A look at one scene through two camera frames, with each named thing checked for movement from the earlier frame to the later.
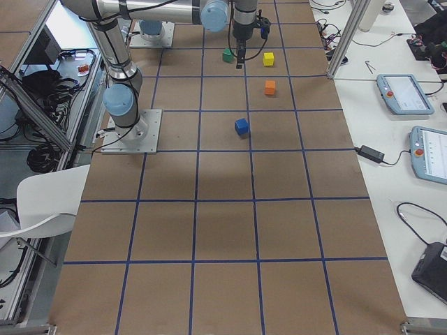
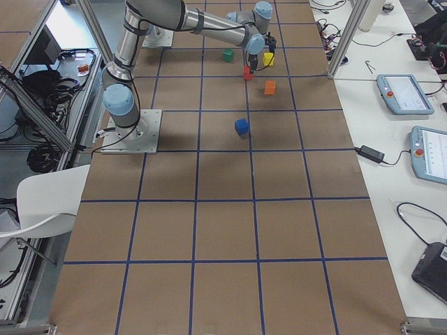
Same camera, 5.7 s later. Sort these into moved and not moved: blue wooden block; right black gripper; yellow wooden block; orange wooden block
Moved: right black gripper
Not moved: orange wooden block; yellow wooden block; blue wooden block
